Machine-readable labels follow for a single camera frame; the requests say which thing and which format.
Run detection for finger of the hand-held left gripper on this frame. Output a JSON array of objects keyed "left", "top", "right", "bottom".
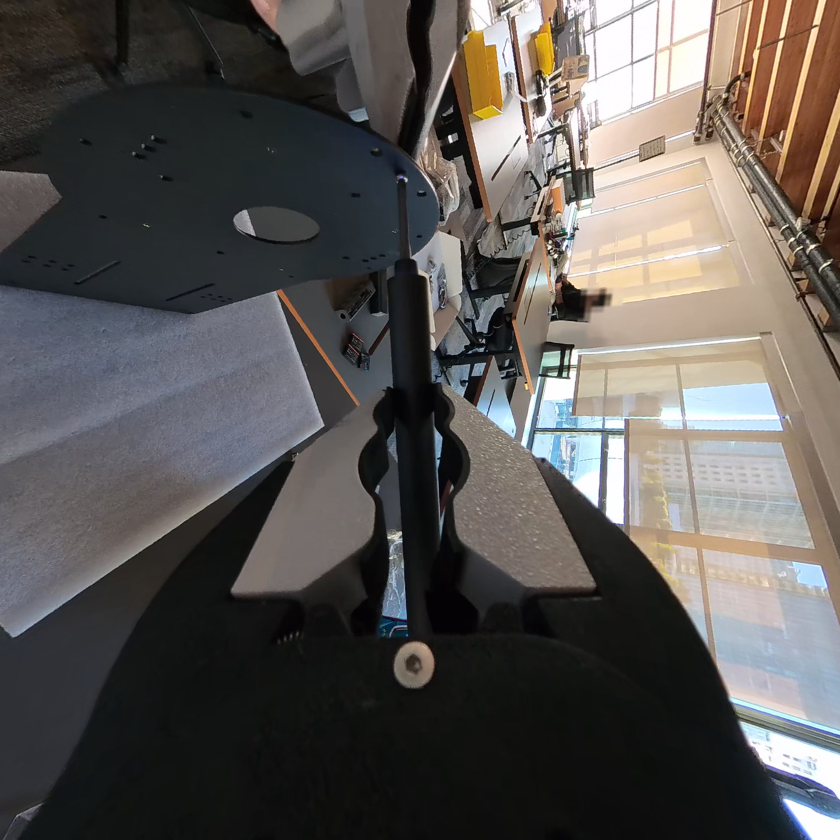
[
  {"left": 402, "top": 0, "right": 475, "bottom": 160},
  {"left": 328, "top": 0, "right": 421, "bottom": 144}
]

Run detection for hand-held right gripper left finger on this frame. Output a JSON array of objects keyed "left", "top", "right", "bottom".
[{"left": 231, "top": 386, "right": 396, "bottom": 621}]

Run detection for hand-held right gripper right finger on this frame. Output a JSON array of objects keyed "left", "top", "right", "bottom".
[{"left": 433, "top": 384, "right": 598, "bottom": 618}]

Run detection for black screwdriver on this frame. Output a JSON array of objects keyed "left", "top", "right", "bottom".
[{"left": 387, "top": 174, "right": 442, "bottom": 644}]

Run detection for black metal base plate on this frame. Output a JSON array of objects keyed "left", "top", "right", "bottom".
[{"left": 0, "top": 84, "right": 441, "bottom": 315}]

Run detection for grey desk with wood edge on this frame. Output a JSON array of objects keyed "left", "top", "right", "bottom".
[
  {"left": 453, "top": 13, "right": 531, "bottom": 221},
  {"left": 511, "top": 236, "right": 559, "bottom": 395},
  {"left": 472, "top": 357, "right": 536, "bottom": 447}
]

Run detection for white foam sheet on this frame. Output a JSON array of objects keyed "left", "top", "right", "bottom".
[{"left": 0, "top": 172, "right": 326, "bottom": 639}]

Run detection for white open box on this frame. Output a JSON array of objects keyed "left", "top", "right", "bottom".
[{"left": 420, "top": 233, "right": 464, "bottom": 349}]

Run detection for metal ceiling pipes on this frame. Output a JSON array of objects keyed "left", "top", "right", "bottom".
[{"left": 696, "top": 72, "right": 840, "bottom": 322}]

